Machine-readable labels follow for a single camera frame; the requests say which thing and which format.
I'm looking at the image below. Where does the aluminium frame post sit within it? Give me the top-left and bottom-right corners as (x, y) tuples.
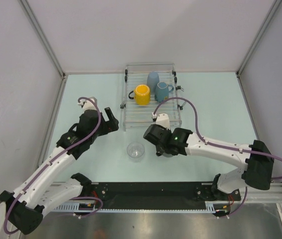
(236, 0), (282, 78)
(18, 0), (65, 79)

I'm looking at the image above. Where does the light blue plain cup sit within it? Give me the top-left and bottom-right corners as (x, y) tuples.
(146, 71), (159, 93)

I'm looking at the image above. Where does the metal wire dish rack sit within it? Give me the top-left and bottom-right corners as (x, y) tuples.
(121, 62), (182, 130)

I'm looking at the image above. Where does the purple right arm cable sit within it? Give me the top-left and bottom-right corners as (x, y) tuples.
(152, 97), (282, 219)

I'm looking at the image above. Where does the clear octagonal glass cup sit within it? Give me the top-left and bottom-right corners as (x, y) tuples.
(127, 142), (145, 162)

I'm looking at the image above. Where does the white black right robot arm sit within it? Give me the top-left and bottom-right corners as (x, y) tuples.
(143, 124), (274, 200)

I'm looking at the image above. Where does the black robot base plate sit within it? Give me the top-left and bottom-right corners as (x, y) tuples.
(79, 182), (241, 210)

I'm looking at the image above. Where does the grey slotted cable duct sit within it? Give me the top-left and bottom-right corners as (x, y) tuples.
(53, 201), (234, 214)

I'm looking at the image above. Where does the yellow ceramic mug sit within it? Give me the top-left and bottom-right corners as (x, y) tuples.
(128, 84), (150, 106)

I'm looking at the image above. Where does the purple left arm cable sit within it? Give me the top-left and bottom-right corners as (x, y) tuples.
(3, 97), (104, 235)

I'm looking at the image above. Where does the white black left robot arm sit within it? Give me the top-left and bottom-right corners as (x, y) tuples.
(0, 103), (119, 235)

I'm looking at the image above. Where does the aluminium frame post left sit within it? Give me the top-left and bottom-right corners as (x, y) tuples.
(18, 0), (65, 79)

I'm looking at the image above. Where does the aluminium frame post right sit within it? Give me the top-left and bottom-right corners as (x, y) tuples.
(236, 0), (282, 78)

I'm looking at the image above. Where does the blue ribbed flower mug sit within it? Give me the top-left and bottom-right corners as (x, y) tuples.
(154, 82), (174, 103)

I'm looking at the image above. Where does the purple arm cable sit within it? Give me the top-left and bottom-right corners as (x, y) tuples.
(3, 97), (104, 235)
(152, 97), (282, 219)

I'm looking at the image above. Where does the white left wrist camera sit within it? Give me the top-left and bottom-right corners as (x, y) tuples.
(78, 97), (97, 112)

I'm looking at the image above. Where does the grey ceramic mug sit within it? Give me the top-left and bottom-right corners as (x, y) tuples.
(162, 153), (173, 158)

